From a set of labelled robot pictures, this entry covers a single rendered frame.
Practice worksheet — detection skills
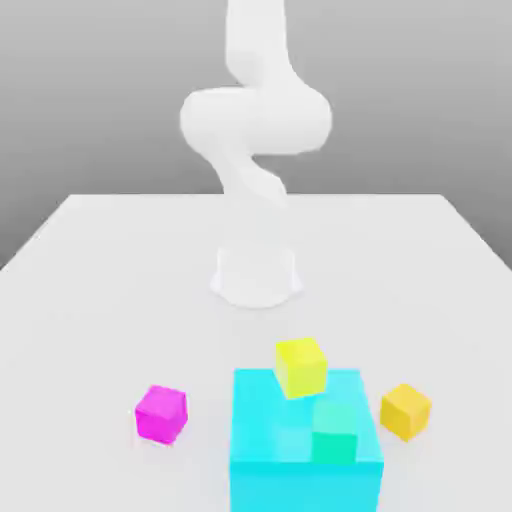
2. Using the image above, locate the small magenta cube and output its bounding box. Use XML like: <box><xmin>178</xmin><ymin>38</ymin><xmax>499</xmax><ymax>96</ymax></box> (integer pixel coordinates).
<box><xmin>134</xmin><ymin>384</ymin><xmax>189</xmax><ymax>446</ymax></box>

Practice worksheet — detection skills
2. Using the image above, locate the small teal cube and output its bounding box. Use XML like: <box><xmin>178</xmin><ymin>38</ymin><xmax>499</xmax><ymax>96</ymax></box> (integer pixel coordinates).
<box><xmin>310</xmin><ymin>399</ymin><xmax>358</xmax><ymax>466</ymax></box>

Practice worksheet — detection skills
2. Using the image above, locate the small orange cube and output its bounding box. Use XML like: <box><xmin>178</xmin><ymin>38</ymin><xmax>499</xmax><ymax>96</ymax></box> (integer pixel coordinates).
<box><xmin>379</xmin><ymin>382</ymin><xmax>433</xmax><ymax>443</ymax></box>

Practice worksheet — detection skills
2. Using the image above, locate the small yellow cube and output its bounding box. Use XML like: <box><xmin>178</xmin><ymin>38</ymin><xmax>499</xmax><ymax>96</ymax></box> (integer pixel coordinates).
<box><xmin>274</xmin><ymin>336</ymin><xmax>329</xmax><ymax>400</ymax></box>

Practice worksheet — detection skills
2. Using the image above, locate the large cyan box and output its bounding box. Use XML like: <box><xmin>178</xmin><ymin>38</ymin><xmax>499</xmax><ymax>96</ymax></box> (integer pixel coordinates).
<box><xmin>228</xmin><ymin>368</ymin><xmax>386</xmax><ymax>512</ymax></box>

